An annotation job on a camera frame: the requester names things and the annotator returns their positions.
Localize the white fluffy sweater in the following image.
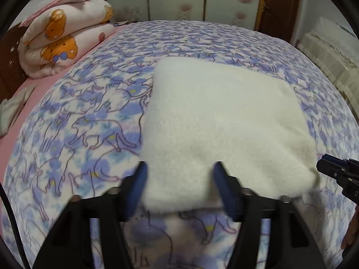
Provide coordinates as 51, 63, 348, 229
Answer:
140, 57, 320, 213

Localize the person's right hand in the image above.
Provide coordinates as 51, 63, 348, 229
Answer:
341, 205, 359, 249

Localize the purple floral fleece blanket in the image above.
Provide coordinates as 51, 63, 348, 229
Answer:
2, 21, 358, 268

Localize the beige lace covered furniture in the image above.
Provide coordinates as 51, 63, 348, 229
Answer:
298, 16, 358, 116

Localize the pink bed sheet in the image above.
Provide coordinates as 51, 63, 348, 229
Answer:
0, 23, 130, 180

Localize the grey folded cloth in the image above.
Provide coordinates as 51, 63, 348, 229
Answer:
0, 84, 37, 137

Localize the dark wooden headboard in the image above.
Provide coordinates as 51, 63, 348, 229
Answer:
0, 24, 27, 101

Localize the folded pink bear quilt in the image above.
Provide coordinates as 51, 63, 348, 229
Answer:
18, 0, 115, 79

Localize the dark wooden door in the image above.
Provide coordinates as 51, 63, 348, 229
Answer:
256, 0, 300, 43

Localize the black cable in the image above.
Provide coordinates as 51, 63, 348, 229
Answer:
0, 182, 32, 269

